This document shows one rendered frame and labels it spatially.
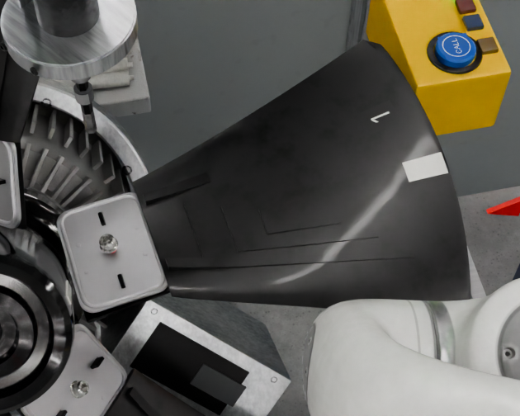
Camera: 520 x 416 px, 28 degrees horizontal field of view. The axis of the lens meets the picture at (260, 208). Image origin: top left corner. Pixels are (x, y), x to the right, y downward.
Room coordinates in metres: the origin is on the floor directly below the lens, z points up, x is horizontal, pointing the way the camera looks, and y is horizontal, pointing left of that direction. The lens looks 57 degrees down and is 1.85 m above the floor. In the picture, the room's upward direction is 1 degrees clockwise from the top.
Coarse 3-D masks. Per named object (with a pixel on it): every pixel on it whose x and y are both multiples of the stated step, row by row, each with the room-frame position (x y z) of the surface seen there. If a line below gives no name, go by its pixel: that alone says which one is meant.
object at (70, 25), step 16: (48, 0) 0.36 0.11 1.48; (64, 0) 0.36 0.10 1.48; (80, 0) 0.36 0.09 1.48; (96, 0) 0.37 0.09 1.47; (48, 16) 0.36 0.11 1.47; (64, 16) 0.36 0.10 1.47; (80, 16) 0.36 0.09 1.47; (96, 16) 0.37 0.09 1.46; (48, 32) 0.36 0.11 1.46; (64, 32) 0.36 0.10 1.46; (80, 32) 0.36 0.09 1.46
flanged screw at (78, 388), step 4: (72, 384) 0.31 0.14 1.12; (76, 384) 0.31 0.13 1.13; (80, 384) 0.31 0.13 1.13; (84, 384) 0.31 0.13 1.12; (72, 388) 0.31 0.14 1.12; (76, 388) 0.31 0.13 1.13; (80, 388) 0.31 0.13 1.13; (84, 388) 0.31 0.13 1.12; (88, 388) 0.31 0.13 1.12; (72, 392) 0.31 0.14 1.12; (76, 392) 0.31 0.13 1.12; (80, 392) 0.31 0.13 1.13; (84, 392) 0.31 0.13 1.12; (76, 396) 0.31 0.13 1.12; (80, 396) 0.31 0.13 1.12
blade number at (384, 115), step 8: (384, 104) 0.51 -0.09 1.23; (368, 112) 0.50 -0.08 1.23; (376, 112) 0.50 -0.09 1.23; (384, 112) 0.50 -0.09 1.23; (392, 112) 0.50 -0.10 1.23; (368, 120) 0.49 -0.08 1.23; (376, 120) 0.49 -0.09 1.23; (384, 120) 0.49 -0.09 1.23; (392, 120) 0.49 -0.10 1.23; (368, 128) 0.49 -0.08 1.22; (376, 128) 0.49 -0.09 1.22; (384, 128) 0.49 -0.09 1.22
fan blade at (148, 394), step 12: (132, 372) 0.34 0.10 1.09; (132, 384) 0.33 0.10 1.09; (144, 384) 0.33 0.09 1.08; (156, 384) 0.34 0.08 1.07; (120, 396) 0.32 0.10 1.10; (132, 396) 0.32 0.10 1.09; (144, 396) 0.32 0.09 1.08; (156, 396) 0.33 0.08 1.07; (168, 396) 0.33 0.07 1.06; (120, 408) 0.31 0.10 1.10; (132, 408) 0.31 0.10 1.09; (144, 408) 0.31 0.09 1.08; (156, 408) 0.32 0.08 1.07; (168, 408) 0.32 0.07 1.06; (180, 408) 0.32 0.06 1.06; (192, 408) 0.33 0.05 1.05
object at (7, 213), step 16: (0, 144) 0.41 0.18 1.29; (0, 160) 0.41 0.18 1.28; (16, 160) 0.40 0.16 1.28; (0, 176) 0.40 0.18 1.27; (16, 176) 0.40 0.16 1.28; (0, 192) 0.39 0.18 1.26; (16, 192) 0.39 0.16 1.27; (0, 208) 0.39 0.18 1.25; (16, 208) 0.38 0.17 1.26; (0, 224) 0.38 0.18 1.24; (16, 224) 0.38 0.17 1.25
